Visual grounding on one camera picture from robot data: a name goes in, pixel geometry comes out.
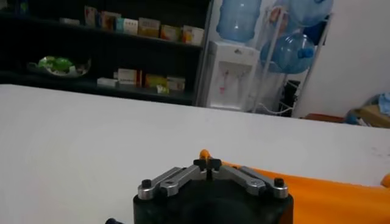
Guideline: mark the small green white box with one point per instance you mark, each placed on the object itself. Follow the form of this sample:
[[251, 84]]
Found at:
[[163, 89]]

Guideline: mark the green yellow medicine box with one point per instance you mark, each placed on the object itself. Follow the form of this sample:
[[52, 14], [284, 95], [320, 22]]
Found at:
[[155, 80]]

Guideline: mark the white metal jug rack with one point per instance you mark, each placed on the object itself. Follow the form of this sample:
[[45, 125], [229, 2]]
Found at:
[[271, 61]]

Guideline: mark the white green medicine box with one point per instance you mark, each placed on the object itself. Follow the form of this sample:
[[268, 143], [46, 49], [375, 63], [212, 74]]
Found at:
[[176, 82]]

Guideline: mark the blue water jug blue cap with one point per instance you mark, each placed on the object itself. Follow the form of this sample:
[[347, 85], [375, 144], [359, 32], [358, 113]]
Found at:
[[307, 12]]

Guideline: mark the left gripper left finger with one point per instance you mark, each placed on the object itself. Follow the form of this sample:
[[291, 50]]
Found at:
[[173, 182]]

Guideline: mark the orange t-shirt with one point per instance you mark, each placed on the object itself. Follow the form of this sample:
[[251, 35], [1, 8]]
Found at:
[[320, 201]]

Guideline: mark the white pink upright box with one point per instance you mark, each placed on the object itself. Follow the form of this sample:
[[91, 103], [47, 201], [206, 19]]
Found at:
[[90, 16]]

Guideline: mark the red yellow white box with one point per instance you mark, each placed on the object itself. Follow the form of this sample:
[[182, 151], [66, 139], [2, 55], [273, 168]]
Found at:
[[170, 33]]

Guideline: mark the yellow brown medicine box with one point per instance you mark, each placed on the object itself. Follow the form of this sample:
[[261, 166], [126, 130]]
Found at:
[[149, 27]]

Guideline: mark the red white medicine box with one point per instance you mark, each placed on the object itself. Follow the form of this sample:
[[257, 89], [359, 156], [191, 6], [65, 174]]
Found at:
[[129, 76]]

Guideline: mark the white water dispenser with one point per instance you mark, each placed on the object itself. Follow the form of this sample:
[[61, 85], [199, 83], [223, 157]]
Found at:
[[231, 76]]

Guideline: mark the blue and white bag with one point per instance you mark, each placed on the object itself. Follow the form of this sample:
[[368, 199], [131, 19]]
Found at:
[[355, 117]]

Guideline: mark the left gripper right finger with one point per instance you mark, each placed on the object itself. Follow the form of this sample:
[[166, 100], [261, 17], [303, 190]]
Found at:
[[250, 182]]

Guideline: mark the stacked flat cardboard boxes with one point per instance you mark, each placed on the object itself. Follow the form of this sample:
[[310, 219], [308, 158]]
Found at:
[[376, 117]]

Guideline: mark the yellow white medicine box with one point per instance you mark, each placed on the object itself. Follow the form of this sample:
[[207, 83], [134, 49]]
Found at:
[[187, 34]]

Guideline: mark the black shelving unit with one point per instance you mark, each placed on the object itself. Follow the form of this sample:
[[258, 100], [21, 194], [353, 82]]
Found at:
[[100, 58]]

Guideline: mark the teal white medicine box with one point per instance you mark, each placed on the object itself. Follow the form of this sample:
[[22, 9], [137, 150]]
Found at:
[[128, 26]]

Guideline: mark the light blue cloth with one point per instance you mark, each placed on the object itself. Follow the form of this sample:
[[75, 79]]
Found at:
[[384, 103]]

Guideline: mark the white flat box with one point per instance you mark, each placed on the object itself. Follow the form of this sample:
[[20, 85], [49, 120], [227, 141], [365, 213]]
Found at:
[[106, 82], [69, 21]]

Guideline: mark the labelled blue water jug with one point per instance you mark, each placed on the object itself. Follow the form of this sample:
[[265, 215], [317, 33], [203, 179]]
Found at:
[[239, 19]]

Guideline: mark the orange red medicine box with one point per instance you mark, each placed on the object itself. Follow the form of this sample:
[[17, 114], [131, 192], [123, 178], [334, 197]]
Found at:
[[109, 20]]

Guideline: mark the blue water jug on rack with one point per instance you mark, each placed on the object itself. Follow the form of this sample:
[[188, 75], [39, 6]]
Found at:
[[286, 54]]

